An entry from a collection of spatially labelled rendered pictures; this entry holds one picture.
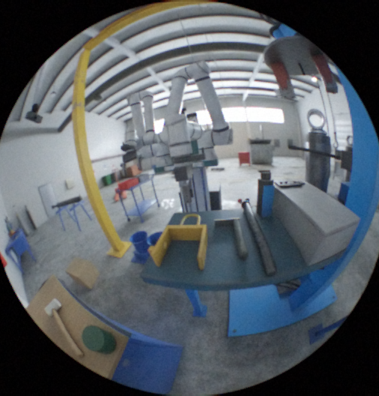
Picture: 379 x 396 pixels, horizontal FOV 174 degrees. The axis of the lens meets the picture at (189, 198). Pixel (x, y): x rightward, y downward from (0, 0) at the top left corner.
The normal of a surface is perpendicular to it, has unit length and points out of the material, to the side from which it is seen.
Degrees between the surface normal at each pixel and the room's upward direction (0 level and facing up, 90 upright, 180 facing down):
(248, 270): 0
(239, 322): 0
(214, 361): 0
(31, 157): 90
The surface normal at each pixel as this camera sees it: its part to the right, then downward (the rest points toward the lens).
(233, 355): -0.16, -0.91
